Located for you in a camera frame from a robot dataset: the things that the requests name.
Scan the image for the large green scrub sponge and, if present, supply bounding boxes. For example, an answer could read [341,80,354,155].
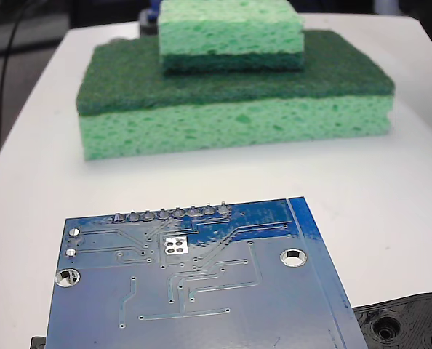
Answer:
[76,29,397,161]

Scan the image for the blue printed circuit board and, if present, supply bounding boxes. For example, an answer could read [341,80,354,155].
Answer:
[45,196,369,349]

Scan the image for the small green scrub sponge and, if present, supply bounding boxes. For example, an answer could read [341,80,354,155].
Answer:
[156,0,306,73]

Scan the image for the blue and black gadget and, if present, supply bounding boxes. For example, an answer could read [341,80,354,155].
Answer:
[138,0,161,37]

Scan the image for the black printed plastic bracket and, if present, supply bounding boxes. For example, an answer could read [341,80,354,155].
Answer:
[30,290,432,349]

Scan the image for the black cable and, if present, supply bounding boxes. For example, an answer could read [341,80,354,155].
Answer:
[0,0,35,153]

